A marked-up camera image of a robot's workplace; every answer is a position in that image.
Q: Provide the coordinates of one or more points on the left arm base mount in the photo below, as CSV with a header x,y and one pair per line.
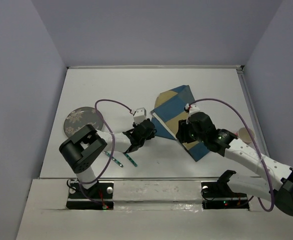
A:
x,y
98,197

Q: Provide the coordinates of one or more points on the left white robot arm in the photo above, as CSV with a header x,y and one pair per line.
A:
x,y
83,148

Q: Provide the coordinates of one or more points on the fork with teal handle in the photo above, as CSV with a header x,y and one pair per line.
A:
x,y
131,160

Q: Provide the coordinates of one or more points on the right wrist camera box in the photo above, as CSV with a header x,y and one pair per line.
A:
x,y
191,109

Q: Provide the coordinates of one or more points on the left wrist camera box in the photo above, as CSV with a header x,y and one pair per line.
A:
x,y
139,115

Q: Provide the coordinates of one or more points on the spoon with teal handle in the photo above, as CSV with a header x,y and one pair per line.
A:
x,y
114,159

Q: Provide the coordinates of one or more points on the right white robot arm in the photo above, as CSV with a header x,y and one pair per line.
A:
x,y
276,184

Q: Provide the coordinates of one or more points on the grey reindeer plate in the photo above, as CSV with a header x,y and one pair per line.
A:
x,y
81,117

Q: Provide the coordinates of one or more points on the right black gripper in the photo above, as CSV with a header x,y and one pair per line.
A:
x,y
182,133

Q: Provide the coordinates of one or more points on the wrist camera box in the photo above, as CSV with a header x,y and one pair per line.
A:
x,y
191,109
139,115

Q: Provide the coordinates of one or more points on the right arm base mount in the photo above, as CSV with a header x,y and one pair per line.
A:
x,y
217,195

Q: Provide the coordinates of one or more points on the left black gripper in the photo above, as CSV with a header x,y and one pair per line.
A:
x,y
151,135

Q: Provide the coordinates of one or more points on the pink mug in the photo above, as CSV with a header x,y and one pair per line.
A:
x,y
245,135

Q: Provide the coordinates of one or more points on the blue and tan placemat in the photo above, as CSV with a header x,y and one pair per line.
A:
x,y
169,110

